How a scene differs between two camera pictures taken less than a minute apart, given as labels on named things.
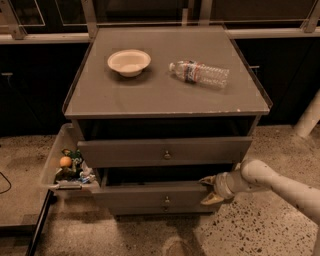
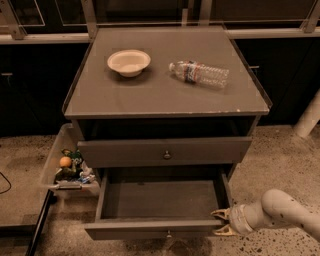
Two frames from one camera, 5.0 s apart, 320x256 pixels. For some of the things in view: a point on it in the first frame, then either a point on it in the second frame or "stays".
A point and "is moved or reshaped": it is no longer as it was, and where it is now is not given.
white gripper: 221,186 -> 237,219
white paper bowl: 128,62 stays
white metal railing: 310,30 stays
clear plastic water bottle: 197,72 stays
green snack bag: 72,172 stays
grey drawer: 151,197 is moved or reshaped
